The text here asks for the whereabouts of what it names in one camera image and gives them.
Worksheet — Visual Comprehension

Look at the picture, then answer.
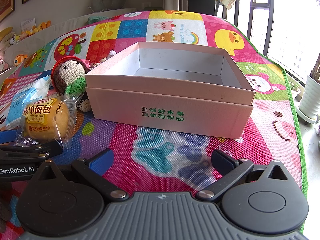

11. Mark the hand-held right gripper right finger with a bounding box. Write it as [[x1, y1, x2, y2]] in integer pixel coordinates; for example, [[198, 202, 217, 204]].
[[196, 149, 295, 201]]

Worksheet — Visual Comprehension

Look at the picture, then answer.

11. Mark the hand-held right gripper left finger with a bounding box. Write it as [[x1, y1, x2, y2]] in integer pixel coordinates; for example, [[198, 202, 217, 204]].
[[31, 148, 127, 201]]

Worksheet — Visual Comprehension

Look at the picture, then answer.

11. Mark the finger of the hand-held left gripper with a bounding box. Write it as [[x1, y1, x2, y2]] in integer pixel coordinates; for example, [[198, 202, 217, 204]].
[[0, 129, 20, 143], [0, 139, 63, 160]]

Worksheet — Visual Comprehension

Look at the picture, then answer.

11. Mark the packaged round bread bun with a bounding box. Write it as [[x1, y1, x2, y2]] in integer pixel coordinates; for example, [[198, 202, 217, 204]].
[[14, 93, 84, 150]]

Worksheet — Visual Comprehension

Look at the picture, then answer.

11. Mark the crochet doll with red hat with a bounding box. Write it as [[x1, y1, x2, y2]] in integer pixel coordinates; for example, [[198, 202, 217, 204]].
[[51, 57, 92, 112]]

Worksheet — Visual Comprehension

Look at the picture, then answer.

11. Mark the pink cardboard box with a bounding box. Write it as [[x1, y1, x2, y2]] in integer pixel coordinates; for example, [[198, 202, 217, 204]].
[[85, 42, 256, 140]]

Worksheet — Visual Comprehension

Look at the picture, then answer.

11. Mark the white blue tissue packet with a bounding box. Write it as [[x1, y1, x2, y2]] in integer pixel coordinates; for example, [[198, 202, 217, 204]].
[[0, 76, 60, 131]]

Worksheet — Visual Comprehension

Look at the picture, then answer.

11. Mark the colourful cartoon play mat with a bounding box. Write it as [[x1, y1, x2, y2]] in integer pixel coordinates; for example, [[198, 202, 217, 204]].
[[0, 10, 310, 240]]

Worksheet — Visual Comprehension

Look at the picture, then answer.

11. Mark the orange fish plush toy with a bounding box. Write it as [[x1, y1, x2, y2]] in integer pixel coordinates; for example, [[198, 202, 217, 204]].
[[13, 54, 28, 66]]

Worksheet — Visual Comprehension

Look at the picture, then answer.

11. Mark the small potted plant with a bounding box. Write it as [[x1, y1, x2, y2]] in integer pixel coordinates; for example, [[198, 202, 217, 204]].
[[287, 72, 301, 101]]

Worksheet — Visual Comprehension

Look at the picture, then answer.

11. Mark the yellow banana plush toy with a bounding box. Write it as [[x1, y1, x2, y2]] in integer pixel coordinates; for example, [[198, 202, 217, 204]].
[[0, 27, 14, 43]]

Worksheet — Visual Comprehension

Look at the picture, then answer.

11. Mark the tall white ribbed plant pot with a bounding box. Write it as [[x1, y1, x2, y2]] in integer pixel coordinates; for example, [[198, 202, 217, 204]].
[[298, 74, 320, 125]]

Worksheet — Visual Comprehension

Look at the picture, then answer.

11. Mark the white paper card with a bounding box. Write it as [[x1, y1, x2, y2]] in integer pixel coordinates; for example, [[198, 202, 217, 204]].
[[20, 18, 37, 33]]

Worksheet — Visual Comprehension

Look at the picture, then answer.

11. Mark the orange plush toy group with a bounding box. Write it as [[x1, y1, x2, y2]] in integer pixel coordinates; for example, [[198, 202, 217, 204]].
[[36, 20, 52, 32]]

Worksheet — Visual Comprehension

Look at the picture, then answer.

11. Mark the beige sofa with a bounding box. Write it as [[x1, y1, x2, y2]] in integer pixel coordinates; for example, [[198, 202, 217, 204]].
[[0, 8, 150, 75]]

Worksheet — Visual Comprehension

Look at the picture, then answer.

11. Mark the green knitted cloth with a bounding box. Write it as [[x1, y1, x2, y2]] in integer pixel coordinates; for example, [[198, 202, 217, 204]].
[[88, 16, 110, 25]]

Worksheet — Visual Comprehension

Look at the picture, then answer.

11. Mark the black window frame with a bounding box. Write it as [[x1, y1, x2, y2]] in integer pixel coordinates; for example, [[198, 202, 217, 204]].
[[246, 0, 320, 85]]

